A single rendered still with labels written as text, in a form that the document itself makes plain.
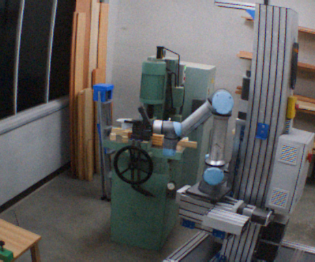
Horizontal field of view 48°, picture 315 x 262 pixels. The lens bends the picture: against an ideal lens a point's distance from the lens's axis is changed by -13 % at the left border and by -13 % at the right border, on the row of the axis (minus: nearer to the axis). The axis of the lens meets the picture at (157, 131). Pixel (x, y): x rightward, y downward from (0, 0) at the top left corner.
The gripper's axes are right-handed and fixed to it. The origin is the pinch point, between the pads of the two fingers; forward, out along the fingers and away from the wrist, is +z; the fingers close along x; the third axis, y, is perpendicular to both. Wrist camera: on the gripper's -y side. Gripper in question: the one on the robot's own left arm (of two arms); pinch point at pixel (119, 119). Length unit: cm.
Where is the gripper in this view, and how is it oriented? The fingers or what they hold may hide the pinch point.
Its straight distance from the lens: 226.1
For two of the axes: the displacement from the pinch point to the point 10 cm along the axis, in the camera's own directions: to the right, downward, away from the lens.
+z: -9.9, -1.0, 1.0
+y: -0.8, 9.8, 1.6
